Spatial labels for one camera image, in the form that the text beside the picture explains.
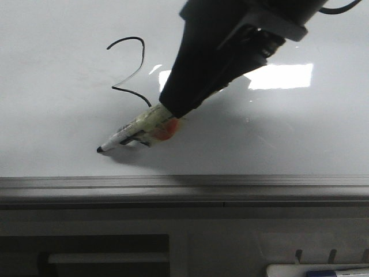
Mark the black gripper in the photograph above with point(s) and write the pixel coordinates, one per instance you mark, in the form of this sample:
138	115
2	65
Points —
201	68

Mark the red magnet taped to marker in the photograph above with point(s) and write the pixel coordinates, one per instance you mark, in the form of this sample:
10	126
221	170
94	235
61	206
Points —
161	132

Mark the white black whiteboard marker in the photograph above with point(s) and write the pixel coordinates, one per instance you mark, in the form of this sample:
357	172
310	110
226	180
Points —
144	122

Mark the white glossy whiteboard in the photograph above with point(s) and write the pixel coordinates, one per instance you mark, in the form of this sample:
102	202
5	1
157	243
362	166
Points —
74	72

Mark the grey metal hook left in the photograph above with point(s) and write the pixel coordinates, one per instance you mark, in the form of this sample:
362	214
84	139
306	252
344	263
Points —
298	256

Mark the grey metal hook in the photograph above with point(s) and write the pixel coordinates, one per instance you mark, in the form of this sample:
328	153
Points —
298	256
332	256

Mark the grey metal hook middle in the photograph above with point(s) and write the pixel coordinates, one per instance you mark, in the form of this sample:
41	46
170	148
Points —
332	256

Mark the blue capped marker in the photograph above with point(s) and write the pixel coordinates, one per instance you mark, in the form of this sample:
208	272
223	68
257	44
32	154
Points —
356	272

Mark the grey metal mounting bracket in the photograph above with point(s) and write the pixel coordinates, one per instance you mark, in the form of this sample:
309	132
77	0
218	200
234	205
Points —
270	21

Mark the grey aluminium whiteboard frame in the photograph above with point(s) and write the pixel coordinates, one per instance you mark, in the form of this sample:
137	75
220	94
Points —
133	189

